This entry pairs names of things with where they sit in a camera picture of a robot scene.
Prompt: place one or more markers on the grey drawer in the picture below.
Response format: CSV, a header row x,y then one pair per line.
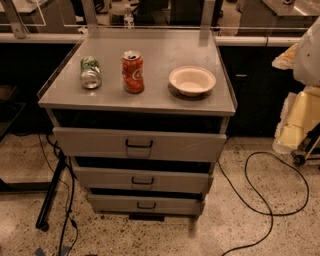
x,y
145,205
126,179
168,146

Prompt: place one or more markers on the bottom grey drawer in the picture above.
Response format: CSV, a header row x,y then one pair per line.
x,y
145,205

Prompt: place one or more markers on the black stand leg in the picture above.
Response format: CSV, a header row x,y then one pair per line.
x,y
42,221

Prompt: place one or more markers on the top grey drawer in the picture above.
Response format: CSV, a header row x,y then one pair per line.
x,y
168,146

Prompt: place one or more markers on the clear plastic water bottle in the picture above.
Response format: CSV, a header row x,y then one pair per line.
x,y
128,17

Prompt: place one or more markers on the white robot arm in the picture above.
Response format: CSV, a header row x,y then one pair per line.
x,y
303,58

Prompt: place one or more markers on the white paper bowl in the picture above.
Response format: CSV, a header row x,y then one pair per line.
x,y
192,81

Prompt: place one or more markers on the grey metal drawer cabinet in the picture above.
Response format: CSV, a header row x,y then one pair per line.
x,y
159,108

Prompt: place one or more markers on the middle grey drawer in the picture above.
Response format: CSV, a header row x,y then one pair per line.
x,y
126,179

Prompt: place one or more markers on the white horizontal rail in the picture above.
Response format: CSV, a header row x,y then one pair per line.
x,y
220,40

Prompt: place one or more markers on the red cola can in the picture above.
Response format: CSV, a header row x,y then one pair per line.
x,y
132,71

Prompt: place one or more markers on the green soda can lying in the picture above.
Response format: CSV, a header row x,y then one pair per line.
x,y
91,76

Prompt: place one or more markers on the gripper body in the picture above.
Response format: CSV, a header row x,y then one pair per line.
x,y
308,58

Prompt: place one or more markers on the wheeled black cart base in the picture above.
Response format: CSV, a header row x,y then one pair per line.
x,y
309,149

